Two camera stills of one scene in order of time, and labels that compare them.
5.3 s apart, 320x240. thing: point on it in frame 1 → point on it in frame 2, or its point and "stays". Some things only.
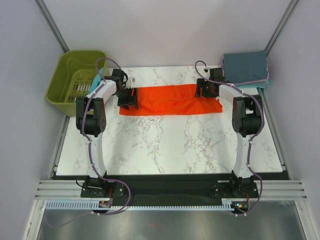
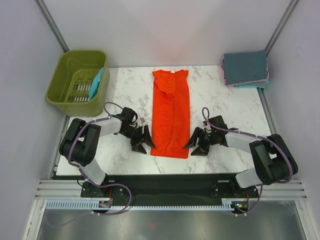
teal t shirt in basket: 97,80 stays
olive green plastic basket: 73,74 stays
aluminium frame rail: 58,189 stays
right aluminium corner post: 274,37 stays
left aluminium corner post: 52,25 stays
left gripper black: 132,101 → 136,144
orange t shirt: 171,100 → 170,131
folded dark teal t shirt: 239,67 stays
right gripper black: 201,83 → 197,132
